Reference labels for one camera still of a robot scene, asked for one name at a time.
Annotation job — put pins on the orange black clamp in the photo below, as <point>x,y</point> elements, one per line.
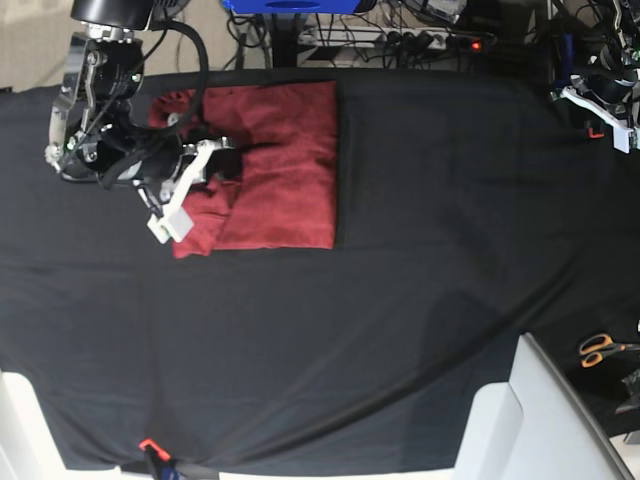
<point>594,134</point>

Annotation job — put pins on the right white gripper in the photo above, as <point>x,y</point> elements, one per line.
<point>168,220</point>

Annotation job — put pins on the black stand pole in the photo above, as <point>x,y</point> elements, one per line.
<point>284,33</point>

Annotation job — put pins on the red long-sleeve T-shirt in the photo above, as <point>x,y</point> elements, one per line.
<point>283,191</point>

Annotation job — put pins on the blue clamp handle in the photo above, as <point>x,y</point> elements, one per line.
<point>566,55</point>

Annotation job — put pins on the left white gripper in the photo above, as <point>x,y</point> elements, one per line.
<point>611,101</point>

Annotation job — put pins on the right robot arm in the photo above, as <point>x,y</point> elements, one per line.
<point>92,137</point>

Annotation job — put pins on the blue orange clamp bottom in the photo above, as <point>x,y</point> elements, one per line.
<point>161,465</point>

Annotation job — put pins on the yellow-handled scissors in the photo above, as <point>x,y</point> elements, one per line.
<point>601,346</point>

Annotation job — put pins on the black table cloth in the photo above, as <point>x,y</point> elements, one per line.
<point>468,214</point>

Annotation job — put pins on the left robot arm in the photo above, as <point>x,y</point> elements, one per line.
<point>596,70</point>

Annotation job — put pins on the blue box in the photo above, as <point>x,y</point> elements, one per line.
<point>245,7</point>

